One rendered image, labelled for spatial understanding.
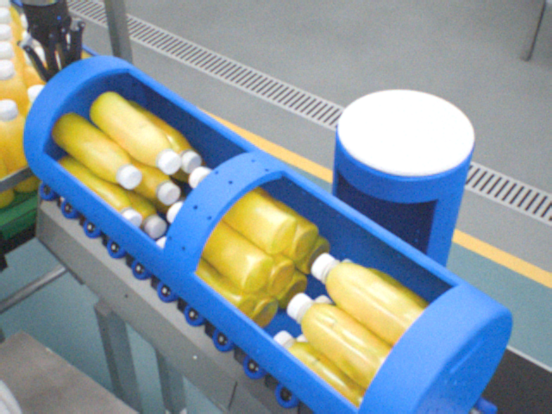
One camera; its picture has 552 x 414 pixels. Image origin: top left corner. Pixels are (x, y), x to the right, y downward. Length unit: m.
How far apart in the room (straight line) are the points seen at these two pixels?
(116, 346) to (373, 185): 0.76
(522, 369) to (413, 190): 0.96
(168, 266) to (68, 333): 1.40
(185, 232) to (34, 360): 0.31
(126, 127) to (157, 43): 2.47
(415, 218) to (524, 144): 1.45
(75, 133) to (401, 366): 0.76
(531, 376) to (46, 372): 1.50
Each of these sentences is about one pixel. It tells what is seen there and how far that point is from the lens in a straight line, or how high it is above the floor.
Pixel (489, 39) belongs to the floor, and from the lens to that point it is 3.99.
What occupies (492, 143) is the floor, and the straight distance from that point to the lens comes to 3.34.
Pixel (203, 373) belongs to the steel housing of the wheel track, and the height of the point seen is 0.86.
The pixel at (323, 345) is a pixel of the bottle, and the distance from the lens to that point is 1.14.
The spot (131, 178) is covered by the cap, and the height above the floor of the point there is 1.12.
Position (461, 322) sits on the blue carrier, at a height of 1.23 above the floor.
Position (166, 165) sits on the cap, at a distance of 1.36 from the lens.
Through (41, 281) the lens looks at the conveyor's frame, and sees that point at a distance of 2.37.
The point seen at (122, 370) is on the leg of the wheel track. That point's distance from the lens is 2.02.
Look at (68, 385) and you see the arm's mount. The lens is 1.27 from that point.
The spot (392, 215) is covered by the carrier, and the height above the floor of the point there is 0.65.
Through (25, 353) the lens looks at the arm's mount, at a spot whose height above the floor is 1.01.
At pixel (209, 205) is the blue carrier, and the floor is 1.22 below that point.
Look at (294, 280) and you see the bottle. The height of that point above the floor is 1.03.
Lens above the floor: 2.04
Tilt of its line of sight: 44 degrees down
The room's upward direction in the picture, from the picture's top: straight up
